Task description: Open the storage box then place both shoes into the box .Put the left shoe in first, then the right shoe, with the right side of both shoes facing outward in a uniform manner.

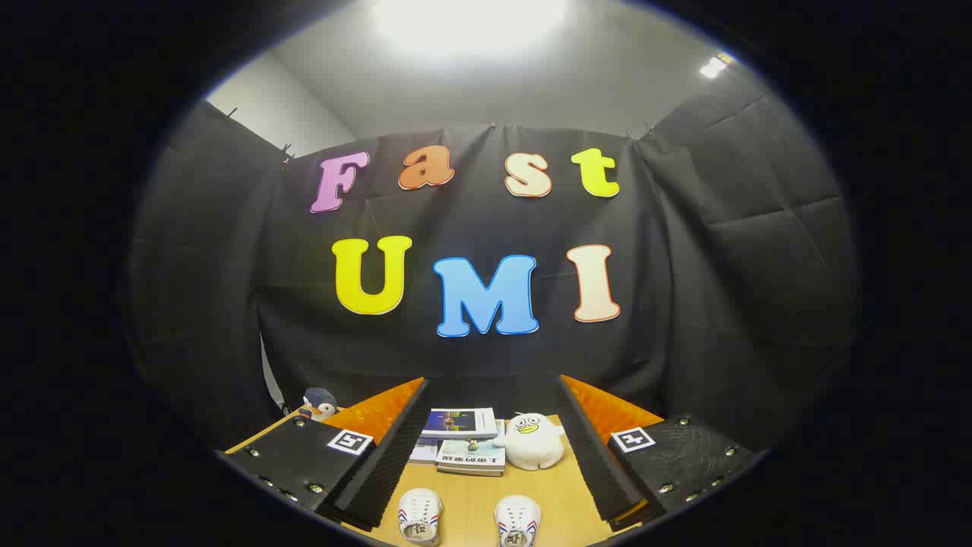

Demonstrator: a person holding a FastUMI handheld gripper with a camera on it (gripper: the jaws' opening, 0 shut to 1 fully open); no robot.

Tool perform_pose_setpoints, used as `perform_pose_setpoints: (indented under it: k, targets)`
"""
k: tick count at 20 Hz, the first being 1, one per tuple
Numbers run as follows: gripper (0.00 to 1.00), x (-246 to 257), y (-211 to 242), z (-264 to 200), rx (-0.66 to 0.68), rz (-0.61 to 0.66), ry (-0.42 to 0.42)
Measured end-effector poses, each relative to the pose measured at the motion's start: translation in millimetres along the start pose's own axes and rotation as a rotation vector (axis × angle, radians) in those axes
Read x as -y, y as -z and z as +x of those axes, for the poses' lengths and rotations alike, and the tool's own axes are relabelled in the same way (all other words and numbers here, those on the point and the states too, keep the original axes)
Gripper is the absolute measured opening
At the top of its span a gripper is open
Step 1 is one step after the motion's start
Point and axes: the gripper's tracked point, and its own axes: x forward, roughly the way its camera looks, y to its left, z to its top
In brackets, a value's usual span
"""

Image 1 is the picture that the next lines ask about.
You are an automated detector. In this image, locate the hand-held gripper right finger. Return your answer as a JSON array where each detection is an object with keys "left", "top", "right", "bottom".
[{"left": 558, "top": 374, "right": 760, "bottom": 533}]

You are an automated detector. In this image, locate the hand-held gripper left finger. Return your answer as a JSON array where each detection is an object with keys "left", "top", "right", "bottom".
[{"left": 216, "top": 376, "right": 430, "bottom": 533}]

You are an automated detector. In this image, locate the white canvas shoe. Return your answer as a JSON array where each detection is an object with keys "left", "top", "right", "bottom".
[
  {"left": 494, "top": 495, "right": 542, "bottom": 547},
  {"left": 397, "top": 488, "right": 443, "bottom": 546}
]

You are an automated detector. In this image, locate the white duck plush toy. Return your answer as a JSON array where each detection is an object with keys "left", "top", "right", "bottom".
[{"left": 492, "top": 412, "right": 566, "bottom": 472}]

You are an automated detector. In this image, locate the book with pale green cover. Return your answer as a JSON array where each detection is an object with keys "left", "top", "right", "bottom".
[{"left": 436, "top": 438, "right": 507, "bottom": 478}]

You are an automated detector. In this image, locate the book with blue picture cover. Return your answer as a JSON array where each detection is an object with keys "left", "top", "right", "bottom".
[{"left": 421, "top": 407, "right": 498, "bottom": 441}]

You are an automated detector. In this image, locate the grey penguin plush toy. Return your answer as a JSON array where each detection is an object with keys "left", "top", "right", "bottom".
[{"left": 296, "top": 387, "right": 339, "bottom": 422}]

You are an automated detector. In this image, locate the large ceiling light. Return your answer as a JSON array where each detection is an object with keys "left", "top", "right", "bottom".
[{"left": 372, "top": 0, "right": 566, "bottom": 58}]

